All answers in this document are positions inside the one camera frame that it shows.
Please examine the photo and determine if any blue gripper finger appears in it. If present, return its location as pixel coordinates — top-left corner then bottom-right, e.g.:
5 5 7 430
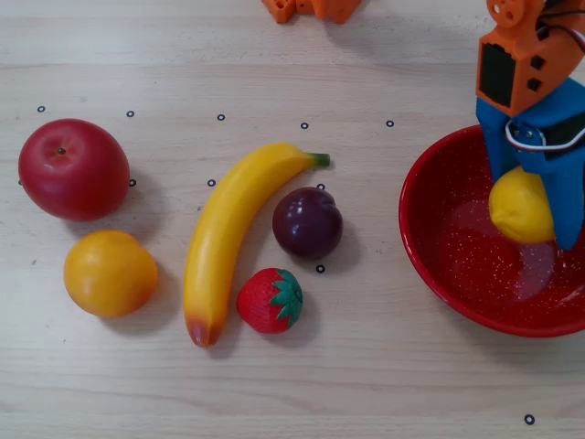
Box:
478 122 526 185
524 145 585 252

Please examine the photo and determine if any orange robot base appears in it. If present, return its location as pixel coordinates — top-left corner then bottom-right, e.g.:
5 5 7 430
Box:
261 0 365 25

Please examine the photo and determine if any blue gripper body black servo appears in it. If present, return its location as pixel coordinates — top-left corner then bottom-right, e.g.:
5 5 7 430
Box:
475 77 585 162

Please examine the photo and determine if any purple toy plum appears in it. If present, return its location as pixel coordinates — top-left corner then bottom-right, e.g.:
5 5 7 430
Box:
271 186 345 261

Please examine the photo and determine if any yellow toy lemon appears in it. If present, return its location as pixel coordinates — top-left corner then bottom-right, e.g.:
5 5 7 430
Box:
487 165 557 244

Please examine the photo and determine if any red toy apple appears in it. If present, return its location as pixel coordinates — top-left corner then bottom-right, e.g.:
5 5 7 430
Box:
17 118 132 223

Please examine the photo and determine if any yellow toy banana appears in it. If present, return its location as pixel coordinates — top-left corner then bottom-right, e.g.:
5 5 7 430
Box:
182 143 331 348

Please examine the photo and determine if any red toy strawberry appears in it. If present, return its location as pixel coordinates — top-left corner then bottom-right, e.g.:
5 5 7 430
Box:
236 267 304 335

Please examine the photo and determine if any red speckled enamel bowl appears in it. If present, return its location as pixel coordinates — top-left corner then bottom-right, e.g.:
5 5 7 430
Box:
399 123 585 338

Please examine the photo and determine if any toy orange fruit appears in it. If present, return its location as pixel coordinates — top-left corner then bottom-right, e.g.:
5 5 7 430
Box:
62 230 159 319

